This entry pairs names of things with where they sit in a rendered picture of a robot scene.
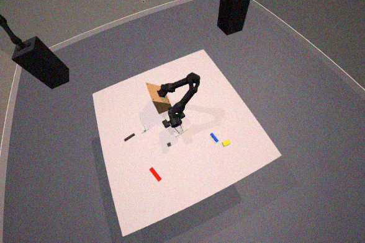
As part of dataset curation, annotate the red flat bar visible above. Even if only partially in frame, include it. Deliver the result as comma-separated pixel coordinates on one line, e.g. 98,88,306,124
150,167,161,182

